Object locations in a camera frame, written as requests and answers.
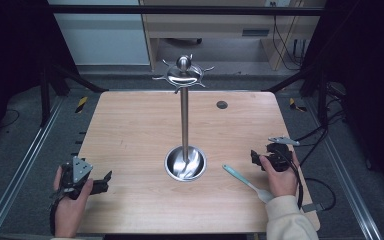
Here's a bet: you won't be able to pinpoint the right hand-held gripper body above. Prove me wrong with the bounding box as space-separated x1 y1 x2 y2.
265 135 301 173

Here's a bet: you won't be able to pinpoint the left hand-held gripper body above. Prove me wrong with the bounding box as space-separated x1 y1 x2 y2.
59 155 97 201

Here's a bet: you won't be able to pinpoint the light blue toothbrush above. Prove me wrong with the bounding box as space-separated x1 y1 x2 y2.
221 163 276 205

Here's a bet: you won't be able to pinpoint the steel utensil rack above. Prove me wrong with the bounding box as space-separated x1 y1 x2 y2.
151 53 216 183

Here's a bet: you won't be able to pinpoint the person's right hand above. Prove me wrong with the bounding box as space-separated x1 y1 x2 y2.
258 150 300 199

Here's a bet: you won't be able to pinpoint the person's left hand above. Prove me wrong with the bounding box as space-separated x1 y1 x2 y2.
52 165 95 218

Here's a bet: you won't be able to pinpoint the yellow black tape strip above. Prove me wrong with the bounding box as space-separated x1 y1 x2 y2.
74 96 89 114

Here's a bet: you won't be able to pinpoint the black curtain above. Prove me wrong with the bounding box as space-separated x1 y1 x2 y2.
0 0 80 158
299 0 384 204

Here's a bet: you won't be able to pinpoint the light wooden desk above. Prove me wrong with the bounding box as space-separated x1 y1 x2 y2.
139 0 327 72

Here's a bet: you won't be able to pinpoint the white cabinet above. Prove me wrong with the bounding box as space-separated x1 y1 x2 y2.
47 0 151 67

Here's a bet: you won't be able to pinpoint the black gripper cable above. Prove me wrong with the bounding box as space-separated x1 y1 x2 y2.
274 146 337 212

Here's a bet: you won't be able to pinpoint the black floor cables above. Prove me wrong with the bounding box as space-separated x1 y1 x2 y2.
293 81 348 168

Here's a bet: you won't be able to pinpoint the black wrist strap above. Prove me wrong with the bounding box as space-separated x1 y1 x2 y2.
48 190 66 236

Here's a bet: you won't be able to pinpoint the right yellow-handled clamp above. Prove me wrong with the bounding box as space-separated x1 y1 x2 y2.
288 97 308 113

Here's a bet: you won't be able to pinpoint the aluminium floor rail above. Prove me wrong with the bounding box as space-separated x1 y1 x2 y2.
0 96 65 240
304 97 384 240

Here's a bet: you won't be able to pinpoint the grey cable plug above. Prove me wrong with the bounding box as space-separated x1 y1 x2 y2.
301 202 325 214

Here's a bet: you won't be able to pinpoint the black hanging cables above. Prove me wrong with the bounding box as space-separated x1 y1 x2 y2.
271 14 303 72

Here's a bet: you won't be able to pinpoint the black metal frame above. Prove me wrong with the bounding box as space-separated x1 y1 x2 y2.
39 3 330 128

